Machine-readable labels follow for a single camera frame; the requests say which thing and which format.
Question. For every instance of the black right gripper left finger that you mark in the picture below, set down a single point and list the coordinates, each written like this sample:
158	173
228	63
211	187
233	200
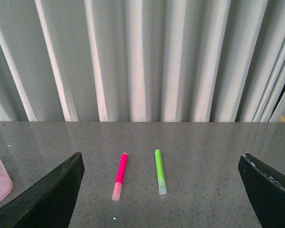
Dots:
50	202

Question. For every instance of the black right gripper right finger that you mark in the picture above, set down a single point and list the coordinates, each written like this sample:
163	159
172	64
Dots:
265	188

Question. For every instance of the pink marker pen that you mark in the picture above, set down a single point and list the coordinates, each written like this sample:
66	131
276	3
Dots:
119	177

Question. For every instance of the green marker pen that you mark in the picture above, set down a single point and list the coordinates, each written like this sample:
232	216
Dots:
160	173

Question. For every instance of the grey pleated curtain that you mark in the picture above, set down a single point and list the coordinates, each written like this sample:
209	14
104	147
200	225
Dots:
141	60

